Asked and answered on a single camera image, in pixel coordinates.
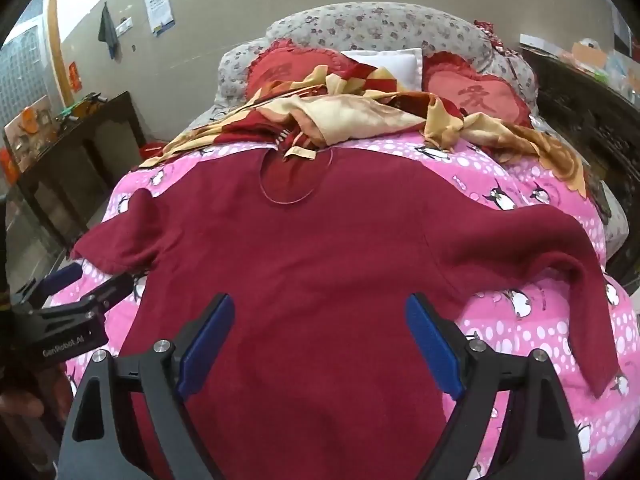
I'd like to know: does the dark red sweater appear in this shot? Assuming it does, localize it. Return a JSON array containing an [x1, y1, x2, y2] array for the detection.
[[70, 142, 621, 480]]

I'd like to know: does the red patterned cloth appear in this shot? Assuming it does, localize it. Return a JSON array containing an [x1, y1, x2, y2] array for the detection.
[[474, 19, 521, 57]]

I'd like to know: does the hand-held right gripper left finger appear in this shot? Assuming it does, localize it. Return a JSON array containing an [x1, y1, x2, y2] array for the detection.
[[59, 292, 236, 480]]

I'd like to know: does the grey brown bedsheet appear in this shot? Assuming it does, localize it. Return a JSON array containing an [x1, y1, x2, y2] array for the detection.
[[587, 170, 630, 261]]

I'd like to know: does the dark carved wooden cabinet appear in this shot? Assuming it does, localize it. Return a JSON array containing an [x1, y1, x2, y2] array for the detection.
[[520, 45, 640, 281]]

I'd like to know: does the pink penguin print blanket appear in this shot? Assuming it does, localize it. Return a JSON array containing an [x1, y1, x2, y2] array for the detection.
[[50, 137, 640, 480]]

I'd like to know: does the clutter of packets on cabinet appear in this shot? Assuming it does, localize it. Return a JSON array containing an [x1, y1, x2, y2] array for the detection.
[[520, 32, 640, 106]]

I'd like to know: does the green and black tool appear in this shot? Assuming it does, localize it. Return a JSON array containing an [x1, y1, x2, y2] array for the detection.
[[56, 91, 108, 122]]

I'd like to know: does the red heart-shaped pillow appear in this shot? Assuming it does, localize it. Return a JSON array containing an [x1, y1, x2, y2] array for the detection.
[[245, 40, 361, 106], [422, 52, 533, 128]]

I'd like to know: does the dark wooden side table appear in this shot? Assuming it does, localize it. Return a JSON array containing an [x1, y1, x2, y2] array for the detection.
[[10, 91, 148, 271]]

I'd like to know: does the person's left hand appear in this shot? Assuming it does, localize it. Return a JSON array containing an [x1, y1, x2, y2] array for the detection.
[[0, 391, 47, 418]]

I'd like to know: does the dark hanging cloth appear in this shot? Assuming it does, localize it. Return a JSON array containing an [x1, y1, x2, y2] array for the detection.
[[97, 2, 121, 61]]

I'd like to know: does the red and yellow checked cloth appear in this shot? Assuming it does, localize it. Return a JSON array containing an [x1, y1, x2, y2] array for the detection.
[[140, 62, 588, 198]]

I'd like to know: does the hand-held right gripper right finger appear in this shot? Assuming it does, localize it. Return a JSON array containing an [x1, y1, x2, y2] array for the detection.
[[405, 292, 586, 480]]

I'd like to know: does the metal grille window door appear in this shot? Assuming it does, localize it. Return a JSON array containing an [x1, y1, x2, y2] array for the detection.
[[0, 10, 63, 136]]

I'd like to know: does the orange picture frame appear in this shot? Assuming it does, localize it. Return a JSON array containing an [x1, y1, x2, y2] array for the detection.
[[2, 95, 53, 171]]

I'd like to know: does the white pillow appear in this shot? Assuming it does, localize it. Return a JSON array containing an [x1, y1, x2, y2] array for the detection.
[[342, 47, 426, 93]]

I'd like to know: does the floral grey headboard cushion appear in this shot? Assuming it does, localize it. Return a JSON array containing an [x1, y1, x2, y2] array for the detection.
[[187, 2, 538, 136]]

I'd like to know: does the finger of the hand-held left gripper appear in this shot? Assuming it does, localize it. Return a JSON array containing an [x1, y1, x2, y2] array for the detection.
[[22, 261, 84, 309], [37, 273, 149, 323]]

